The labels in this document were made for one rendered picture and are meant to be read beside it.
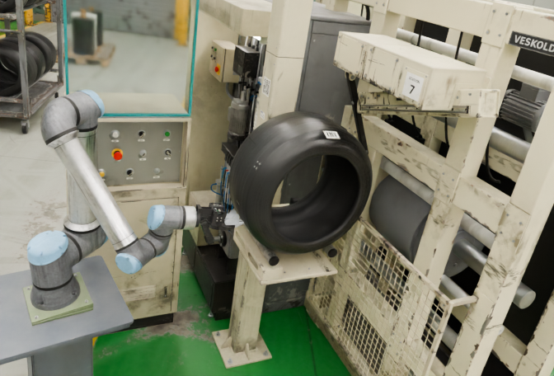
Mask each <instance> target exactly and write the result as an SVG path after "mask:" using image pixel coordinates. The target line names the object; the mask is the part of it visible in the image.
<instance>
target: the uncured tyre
mask: <svg viewBox="0 0 554 376"><path fill-rule="evenodd" d="M323 130H324V131H336V132H337V133H338V135H339V136H340V139H327V138H326V136H325V134H324V132H323ZM249 138H251V139H252V140H253V142H254V143H253V142H252V141H251V140H250V139H249ZM321 155H325V166H324V169H323V172H322V176H321V178H320V180H319V181H318V183H317V184H316V185H315V187H314V188H313V189H312V190H311V191H310V192H309V193H308V194H307V195H306V196H305V197H303V198H302V199H301V200H299V201H297V202H295V203H293V204H290V205H286V206H282V207H272V203H273V199H274V197H275V192H276V191H277V189H278V187H279V185H280V183H281V182H282V180H283V179H284V178H285V177H286V176H287V175H288V174H289V173H290V172H291V171H292V170H293V169H294V168H295V167H296V166H298V165H299V164H301V163H302V162H305V161H307V160H308V159H310V158H313V157H318V156H321ZM258 159H259V160H260V161H261V162H262V164H261V165H260V167H259V168H258V170H257V172H256V171H255V170H254V169H253V166H254V164H255V163H256V161H257V160H258ZM372 181H373V171H372V166H371V162H370V159H369V155H368V154H367V152H366V151H365V149H364V147H363V145H362V144H361V142H360V141H359V140H358V139H357V138H356V137H355V136H354V135H353V134H351V133H349V132H348V131H346V130H345V129H343V128H342V127H340V126H339V125H338V124H337V123H335V122H334V121H332V120H330V119H329V118H327V117H325V116H324V115H320V114H317V113H312V112H306V111H293V112H288V113H284V114H282V115H277V116H275V117H273V118H271V119H269V120H267V121H266V122H264V123H263V124H261V125H259V126H258V127H257V128H256V129H254V130H253V131H252V132H251V133H250V134H249V135H248V136H247V137H246V139H245V140H244V141H243V143H242V144H241V146H240V147H239V149H238V150H237V152H236V154H235V157H234V159H233V161H232V165H231V168H230V173H229V192H230V197H231V201H232V204H233V207H234V209H235V210H236V211H237V213H238V214H239V216H240V218H241V219H242V221H243V222H244V224H245V225H246V227H247V228H248V230H249V231H250V233H251V235H252V236H253V237H254V238H255V239H256V240H257V241H258V242H259V243H261V244H262V245H264V246H265V247H267V248H269V249H270V250H272V251H276V252H278V253H282V254H288V255H298V254H305V253H309V252H312V251H316V250H319V249H322V248H323V247H326V246H328V245H330V244H332V243H333V242H335V241H337V240H338V239H339V238H341V237H342V236H343V235H345V234H346V233H347V232H348V231H349V230H350V229H351V228H352V227H353V225H354V224H355V223H356V221H357V220H358V219H359V216H360V215H361V214H362V212H363V211H364V207H365V205H366V204H367V201H368V198H369V194H370V191H371V187H372ZM237 200H238V201H239V206H238V204H237Z"/></svg>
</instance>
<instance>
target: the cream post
mask: <svg viewBox="0 0 554 376"><path fill-rule="evenodd" d="M312 3H313V0H273V2H272V8H271V14H270V26H269V33H268V39H267V46H266V52H265V63H264V70H263V76H262V83H261V94H260V100H259V107H258V113H257V120H256V128H257V127H258V126H259V125H261V124H263V123H264V122H266V121H267V120H269V119H271V118H273V117H275V116H277V115H282V114H284V113H288V112H293V111H295V107H296V102H297V97H298V88H299V83H300V78H301V72H302V67H303V58H304V53H305V48H306V43H307V37H308V27H309V22H310V17H311V12H312ZM264 76H265V77H267V78H268V79H269V80H270V92H269V97H267V96H266V95H265V94H264V93H262V88H263V82H264ZM261 110H262V111H263V112H264V113H265V118H264V119H262V118H261V117H260V114H261ZM283 182H284V180H282V182H281V183H280V185H279V187H278V189H277V191H276V192H275V197H274V199H273V203H272V204H279V202H280V197H281V192H282V187H283ZM265 287H266V285H260V283H259V281H258V280H257V278H256V277H255V275H254V273H253V272H252V270H251V267H250V266H249V265H248V263H247V262H246V259H245V258H244V256H243V254H242V253H241V251H240V250H239V256H238V263H237V274H236V280H235V287H234V293H233V300H232V311H231V317H230V324H229V330H228V338H229V337H230V336H231V337H232V344H231V347H232V350H233V352H234V353H235V354H236V353H239V352H243V351H245V349H246V343H248V345H249V350H254V349H255V348H256V342H257V337H258V331H259V326H260V321H261V312H262V307H263V302H264V297H265Z"/></svg>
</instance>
